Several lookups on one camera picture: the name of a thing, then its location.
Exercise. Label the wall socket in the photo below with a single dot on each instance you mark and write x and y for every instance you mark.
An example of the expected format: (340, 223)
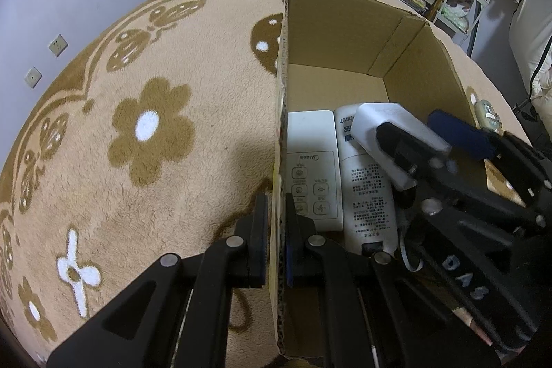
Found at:
(57, 45)
(32, 78)

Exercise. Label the cardboard box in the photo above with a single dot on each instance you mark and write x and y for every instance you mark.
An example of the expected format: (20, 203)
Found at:
(345, 40)

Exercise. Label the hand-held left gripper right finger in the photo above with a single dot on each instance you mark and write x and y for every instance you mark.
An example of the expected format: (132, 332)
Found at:
(295, 247)

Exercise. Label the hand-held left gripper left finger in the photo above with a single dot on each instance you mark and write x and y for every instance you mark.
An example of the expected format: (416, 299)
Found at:
(259, 230)

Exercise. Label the white cloth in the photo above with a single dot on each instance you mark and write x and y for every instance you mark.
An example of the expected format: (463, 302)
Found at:
(544, 83)

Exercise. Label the white remote control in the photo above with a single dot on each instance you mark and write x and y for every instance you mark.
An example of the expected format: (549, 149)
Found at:
(312, 135)

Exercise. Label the beige floral blanket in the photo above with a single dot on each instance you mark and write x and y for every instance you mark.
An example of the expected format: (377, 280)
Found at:
(129, 187)

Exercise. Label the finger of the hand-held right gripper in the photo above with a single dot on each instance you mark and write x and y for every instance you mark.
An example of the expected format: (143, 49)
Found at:
(405, 148)
(461, 133)

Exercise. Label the small white box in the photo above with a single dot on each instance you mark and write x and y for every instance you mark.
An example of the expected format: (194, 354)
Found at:
(388, 116)

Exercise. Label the small round printed tin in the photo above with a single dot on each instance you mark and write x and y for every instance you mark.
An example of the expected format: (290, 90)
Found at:
(487, 114)

